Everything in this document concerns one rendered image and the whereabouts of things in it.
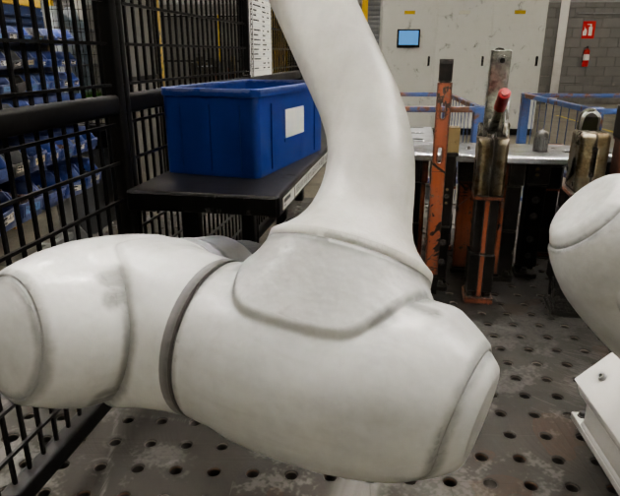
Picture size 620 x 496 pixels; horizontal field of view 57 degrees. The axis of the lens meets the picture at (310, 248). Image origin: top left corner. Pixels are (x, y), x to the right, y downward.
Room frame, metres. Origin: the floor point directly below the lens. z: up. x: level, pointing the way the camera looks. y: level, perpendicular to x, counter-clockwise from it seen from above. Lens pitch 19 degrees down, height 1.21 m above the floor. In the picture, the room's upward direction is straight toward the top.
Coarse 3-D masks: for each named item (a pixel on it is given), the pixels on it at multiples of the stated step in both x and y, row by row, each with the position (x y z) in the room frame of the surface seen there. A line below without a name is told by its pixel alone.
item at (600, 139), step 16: (576, 144) 1.09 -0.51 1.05; (592, 144) 1.05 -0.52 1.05; (608, 144) 1.05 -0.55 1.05; (576, 160) 1.07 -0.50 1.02; (592, 160) 1.05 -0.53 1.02; (576, 176) 1.06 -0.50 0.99; (592, 176) 1.05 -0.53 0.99; (560, 288) 1.06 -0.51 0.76; (544, 304) 1.11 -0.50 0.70; (560, 304) 1.05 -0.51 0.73
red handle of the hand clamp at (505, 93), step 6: (504, 90) 1.05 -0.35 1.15; (498, 96) 1.05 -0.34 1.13; (504, 96) 1.05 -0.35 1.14; (498, 102) 1.06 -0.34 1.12; (504, 102) 1.06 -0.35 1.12; (498, 108) 1.08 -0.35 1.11; (504, 108) 1.08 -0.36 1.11; (492, 114) 1.12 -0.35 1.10; (498, 114) 1.10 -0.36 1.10; (492, 120) 1.12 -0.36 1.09; (498, 120) 1.12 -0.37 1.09; (492, 126) 1.14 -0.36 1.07; (492, 132) 1.16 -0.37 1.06
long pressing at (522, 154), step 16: (416, 144) 1.39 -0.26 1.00; (432, 144) 1.39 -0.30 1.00; (464, 144) 1.39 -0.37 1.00; (512, 144) 1.39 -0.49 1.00; (528, 144) 1.39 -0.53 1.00; (464, 160) 1.21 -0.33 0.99; (512, 160) 1.20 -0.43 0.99; (528, 160) 1.19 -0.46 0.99; (544, 160) 1.18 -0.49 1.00; (560, 160) 1.18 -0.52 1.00; (608, 160) 1.21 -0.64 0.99
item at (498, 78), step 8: (496, 48) 1.18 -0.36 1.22; (496, 56) 1.14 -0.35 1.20; (504, 56) 1.13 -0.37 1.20; (496, 64) 1.14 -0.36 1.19; (504, 64) 1.14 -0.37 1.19; (496, 72) 1.14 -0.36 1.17; (504, 72) 1.14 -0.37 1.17; (488, 80) 1.16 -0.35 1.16; (496, 80) 1.14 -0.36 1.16; (504, 80) 1.14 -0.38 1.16; (488, 88) 1.15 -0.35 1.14; (496, 88) 1.15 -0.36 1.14; (488, 96) 1.15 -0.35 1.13; (496, 96) 1.15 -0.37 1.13; (488, 104) 1.15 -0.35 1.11; (488, 112) 1.16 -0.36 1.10; (496, 136) 1.17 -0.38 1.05
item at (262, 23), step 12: (252, 0) 1.44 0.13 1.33; (264, 0) 1.54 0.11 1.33; (252, 12) 1.43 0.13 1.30; (264, 12) 1.54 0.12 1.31; (264, 24) 1.54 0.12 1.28; (264, 36) 1.54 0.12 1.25; (252, 48) 1.43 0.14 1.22; (264, 48) 1.53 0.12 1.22; (252, 60) 1.42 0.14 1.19; (264, 60) 1.53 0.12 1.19; (264, 72) 1.53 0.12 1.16
